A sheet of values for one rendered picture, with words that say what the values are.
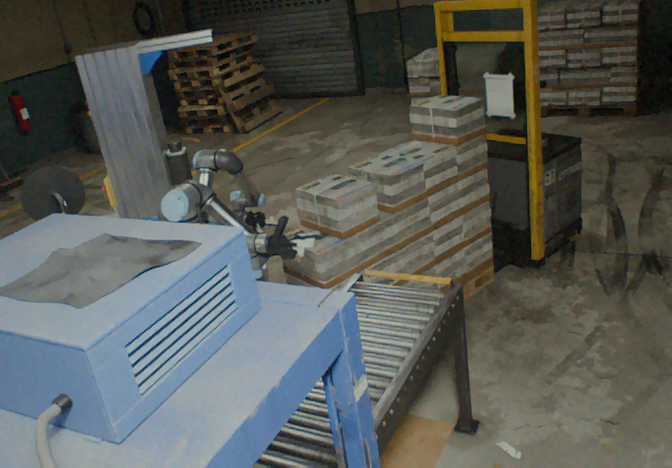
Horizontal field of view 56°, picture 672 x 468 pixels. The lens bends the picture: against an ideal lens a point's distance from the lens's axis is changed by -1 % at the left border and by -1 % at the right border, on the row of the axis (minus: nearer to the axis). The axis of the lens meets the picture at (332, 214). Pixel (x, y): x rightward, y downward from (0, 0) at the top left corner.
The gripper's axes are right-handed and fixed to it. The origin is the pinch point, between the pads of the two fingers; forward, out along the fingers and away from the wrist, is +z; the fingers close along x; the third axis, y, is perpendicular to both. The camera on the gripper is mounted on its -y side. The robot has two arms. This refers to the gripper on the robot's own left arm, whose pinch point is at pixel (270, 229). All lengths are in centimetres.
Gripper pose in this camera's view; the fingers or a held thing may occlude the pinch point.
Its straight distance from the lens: 368.1
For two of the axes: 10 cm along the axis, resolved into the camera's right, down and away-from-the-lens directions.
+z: 6.8, 1.9, -7.1
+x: 7.2, -3.6, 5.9
